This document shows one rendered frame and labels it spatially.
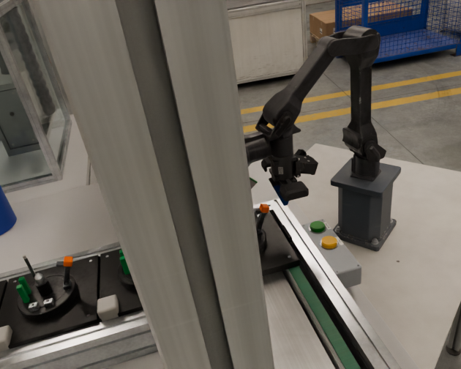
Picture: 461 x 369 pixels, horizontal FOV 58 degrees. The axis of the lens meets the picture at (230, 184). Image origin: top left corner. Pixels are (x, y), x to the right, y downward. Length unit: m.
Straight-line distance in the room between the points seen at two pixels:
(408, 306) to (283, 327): 0.32
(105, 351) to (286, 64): 4.47
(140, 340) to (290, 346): 0.34
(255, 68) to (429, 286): 4.19
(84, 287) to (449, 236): 1.01
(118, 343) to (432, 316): 0.73
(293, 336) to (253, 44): 4.31
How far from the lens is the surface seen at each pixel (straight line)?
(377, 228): 1.24
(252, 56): 5.06
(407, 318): 1.11
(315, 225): 1.16
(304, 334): 0.98
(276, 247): 1.10
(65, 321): 1.09
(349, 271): 1.06
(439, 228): 1.37
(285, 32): 5.08
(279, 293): 1.06
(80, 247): 1.48
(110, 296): 1.06
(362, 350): 0.91
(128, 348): 1.06
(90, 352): 1.06
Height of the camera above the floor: 1.69
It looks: 32 degrees down
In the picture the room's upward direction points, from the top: 9 degrees counter-clockwise
